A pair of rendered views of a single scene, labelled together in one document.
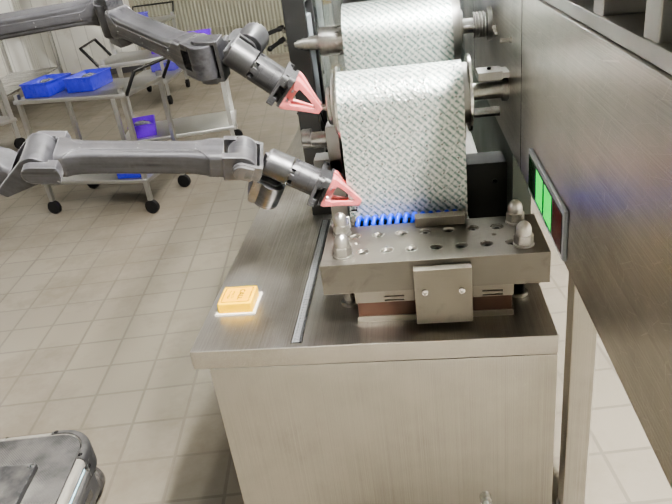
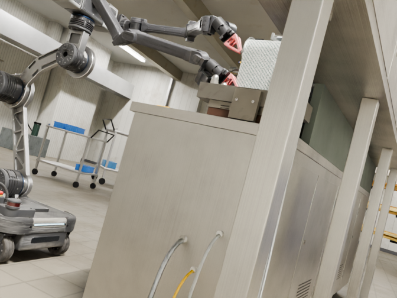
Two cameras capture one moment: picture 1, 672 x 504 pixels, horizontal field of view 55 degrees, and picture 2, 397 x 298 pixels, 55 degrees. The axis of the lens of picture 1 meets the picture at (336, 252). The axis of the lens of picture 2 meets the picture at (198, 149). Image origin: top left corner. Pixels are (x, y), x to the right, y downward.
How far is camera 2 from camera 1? 1.08 m
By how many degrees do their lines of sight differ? 37
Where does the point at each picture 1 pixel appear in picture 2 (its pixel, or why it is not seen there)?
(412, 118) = (273, 55)
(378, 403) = (192, 149)
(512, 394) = not seen: hidden behind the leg
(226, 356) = (143, 106)
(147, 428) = not seen: hidden behind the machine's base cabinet
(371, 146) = (252, 65)
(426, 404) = (212, 156)
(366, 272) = (217, 88)
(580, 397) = (325, 279)
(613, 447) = not seen: outside the picture
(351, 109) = (250, 48)
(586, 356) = (335, 246)
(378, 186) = (249, 84)
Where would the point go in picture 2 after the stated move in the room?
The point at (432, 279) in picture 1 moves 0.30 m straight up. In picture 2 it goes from (242, 93) to (263, 12)
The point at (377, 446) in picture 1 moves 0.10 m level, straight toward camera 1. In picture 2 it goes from (181, 178) to (168, 175)
